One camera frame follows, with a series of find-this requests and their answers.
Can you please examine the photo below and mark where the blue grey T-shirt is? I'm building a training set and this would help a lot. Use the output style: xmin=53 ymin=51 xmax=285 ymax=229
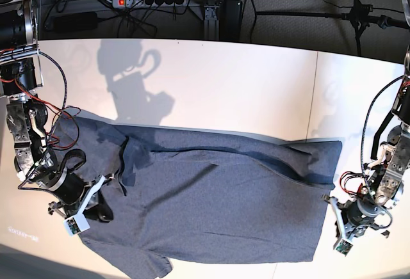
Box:
xmin=56 ymin=118 xmax=342 ymax=278

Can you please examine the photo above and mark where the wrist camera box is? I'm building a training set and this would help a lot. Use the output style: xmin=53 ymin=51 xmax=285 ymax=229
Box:
xmin=334 ymin=238 xmax=353 ymax=256
xmin=63 ymin=214 xmax=90 ymax=236

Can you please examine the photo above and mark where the black tripod stand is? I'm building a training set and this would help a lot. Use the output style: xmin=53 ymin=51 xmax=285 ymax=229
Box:
xmin=251 ymin=0 xmax=409 ymax=57

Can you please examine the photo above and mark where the aluminium frame post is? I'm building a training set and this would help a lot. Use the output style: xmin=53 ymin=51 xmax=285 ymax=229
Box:
xmin=202 ymin=0 xmax=221 ymax=41

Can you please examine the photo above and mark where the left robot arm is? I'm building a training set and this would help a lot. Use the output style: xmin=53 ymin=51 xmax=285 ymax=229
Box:
xmin=322 ymin=54 xmax=409 ymax=255

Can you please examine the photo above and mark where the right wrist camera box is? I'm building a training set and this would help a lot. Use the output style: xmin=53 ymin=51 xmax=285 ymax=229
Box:
xmin=63 ymin=214 xmax=90 ymax=236

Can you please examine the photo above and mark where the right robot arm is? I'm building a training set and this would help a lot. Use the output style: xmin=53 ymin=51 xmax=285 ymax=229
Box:
xmin=1 ymin=0 xmax=113 ymax=235

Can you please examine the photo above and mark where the white power strip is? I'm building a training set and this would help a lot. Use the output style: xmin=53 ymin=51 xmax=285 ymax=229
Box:
xmin=111 ymin=0 xmax=188 ymax=9

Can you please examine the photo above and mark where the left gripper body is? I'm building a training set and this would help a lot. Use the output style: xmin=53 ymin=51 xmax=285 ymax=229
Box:
xmin=322 ymin=195 xmax=393 ymax=244

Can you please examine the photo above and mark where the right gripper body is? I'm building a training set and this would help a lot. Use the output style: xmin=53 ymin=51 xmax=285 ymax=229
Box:
xmin=47 ymin=173 xmax=114 ymax=221

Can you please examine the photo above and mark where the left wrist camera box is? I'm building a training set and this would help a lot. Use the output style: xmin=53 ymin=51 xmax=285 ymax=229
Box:
xmin=334 ymin=238 xmax=353 ymax=256

